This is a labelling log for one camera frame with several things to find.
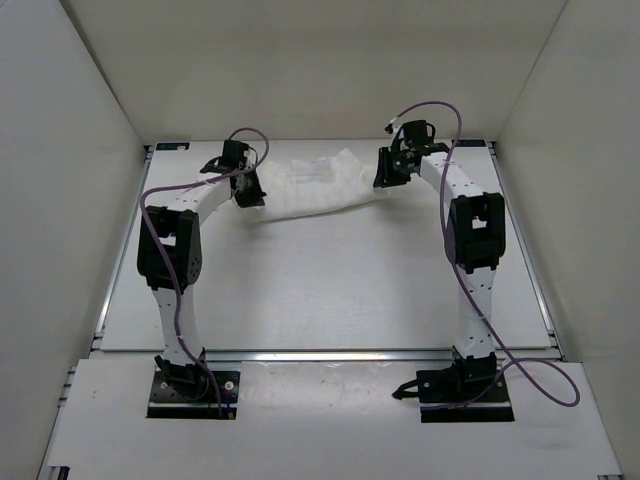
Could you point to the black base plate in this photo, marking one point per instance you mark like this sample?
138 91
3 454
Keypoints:
442 402
173 398

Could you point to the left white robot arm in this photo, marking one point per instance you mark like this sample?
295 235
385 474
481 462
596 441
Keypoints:
169 257

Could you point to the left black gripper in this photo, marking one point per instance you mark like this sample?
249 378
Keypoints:
256 199

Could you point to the right blue corner label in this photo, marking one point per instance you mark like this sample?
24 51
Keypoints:
471 143

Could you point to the blue corner label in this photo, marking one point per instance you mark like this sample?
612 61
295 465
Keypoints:
471 143
172 146

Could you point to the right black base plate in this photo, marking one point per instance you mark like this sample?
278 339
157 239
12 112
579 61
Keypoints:
442 402

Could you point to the white pleated skirt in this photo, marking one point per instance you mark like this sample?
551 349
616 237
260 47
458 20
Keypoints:
299 188

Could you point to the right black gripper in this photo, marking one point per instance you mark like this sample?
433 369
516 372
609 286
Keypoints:
385 177

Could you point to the aluminium rail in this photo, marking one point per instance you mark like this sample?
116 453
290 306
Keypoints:
327 356

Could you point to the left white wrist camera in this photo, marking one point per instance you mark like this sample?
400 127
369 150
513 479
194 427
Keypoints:
250 157

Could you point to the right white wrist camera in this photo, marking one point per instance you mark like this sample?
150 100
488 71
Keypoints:
395 132

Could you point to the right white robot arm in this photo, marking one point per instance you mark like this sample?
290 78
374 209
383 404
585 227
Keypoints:
474 231

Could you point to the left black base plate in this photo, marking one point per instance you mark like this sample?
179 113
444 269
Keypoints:
173 398

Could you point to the left blue corner label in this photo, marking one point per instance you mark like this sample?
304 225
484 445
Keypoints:
172 146

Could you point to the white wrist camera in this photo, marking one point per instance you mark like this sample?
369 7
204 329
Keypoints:
395 132
250 157

